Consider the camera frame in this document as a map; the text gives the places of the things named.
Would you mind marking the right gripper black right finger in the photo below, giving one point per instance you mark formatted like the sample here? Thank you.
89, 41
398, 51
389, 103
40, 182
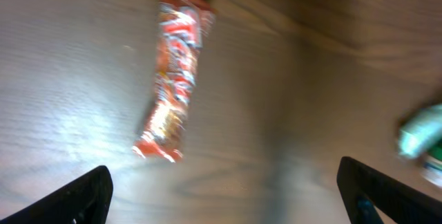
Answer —
365, 190

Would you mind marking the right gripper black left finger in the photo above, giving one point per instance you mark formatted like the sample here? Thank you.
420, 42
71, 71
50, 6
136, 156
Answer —
85, 200

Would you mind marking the green tissue wipes pack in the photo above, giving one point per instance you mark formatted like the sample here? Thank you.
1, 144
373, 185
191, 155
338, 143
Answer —
420, 133

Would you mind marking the red chocolate bar wrapper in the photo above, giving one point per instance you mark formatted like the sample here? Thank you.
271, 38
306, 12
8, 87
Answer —
183, 24

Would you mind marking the green lid jar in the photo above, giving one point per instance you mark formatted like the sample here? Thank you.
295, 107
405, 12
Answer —
432, 166

